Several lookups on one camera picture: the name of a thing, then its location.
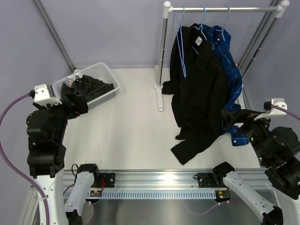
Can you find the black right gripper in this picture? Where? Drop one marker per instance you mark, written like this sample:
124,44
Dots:
228,117

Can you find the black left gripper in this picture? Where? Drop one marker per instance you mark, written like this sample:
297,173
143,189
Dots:
80,106

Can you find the dark pinstriped shirt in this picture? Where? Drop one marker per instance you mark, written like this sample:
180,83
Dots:
90,87

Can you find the light blue hanger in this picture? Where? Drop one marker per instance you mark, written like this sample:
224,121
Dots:
199,37
179,37
221,30

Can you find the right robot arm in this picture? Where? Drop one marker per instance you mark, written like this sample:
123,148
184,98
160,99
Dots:
276,151

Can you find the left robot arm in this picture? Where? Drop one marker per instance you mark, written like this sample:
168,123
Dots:
46,129

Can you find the plain black shirt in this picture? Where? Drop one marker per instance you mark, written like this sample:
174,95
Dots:
197,100

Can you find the blue plaid shirt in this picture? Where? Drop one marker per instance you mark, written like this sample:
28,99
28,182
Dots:
220,50

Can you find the white plastic basket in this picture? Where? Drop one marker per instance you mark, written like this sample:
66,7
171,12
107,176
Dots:
98,71

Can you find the metal clothes rack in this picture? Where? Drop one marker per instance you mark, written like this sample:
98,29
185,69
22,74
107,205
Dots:
273,13

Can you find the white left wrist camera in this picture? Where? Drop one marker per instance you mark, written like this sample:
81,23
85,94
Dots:
44,95

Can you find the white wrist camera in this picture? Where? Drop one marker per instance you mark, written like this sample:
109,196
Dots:
272,109
44,95

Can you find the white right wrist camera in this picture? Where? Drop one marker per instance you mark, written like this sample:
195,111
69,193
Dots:
272,109

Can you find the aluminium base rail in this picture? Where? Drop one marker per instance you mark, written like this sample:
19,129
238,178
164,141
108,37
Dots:
178,179

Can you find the perforated cable duct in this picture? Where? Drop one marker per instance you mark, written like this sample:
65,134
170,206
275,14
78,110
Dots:
151,194

